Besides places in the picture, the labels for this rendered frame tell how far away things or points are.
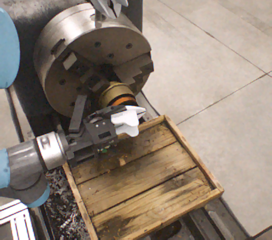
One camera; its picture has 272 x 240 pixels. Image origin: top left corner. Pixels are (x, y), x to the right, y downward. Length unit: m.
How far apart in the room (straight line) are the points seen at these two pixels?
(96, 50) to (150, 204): 0.42
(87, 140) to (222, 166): 1.40
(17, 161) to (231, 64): 2.25
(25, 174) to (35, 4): 0.43
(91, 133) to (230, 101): 1.79
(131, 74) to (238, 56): 2.07
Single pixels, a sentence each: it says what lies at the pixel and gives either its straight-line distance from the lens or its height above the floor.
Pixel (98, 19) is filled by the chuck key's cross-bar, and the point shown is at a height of 1.36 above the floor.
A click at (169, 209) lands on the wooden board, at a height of 0.88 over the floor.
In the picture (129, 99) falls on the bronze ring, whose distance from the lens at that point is 0.68.
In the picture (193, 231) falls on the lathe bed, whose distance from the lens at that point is 0.81.
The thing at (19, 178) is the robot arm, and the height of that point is 1.08.
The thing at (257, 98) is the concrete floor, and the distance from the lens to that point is 2.42.
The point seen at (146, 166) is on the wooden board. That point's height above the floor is 0.88.
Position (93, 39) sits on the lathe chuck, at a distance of 0.71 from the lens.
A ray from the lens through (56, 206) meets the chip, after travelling 1.14.
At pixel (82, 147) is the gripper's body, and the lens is 0.63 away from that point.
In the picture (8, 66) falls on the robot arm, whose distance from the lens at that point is 0.44.
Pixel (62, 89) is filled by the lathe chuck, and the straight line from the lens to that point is 0.77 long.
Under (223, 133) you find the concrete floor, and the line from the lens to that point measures 2.10.
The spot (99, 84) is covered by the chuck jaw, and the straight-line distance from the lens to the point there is 0.70.
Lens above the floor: 1.61
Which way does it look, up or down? 48 degrees down
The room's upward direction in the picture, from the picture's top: straight up
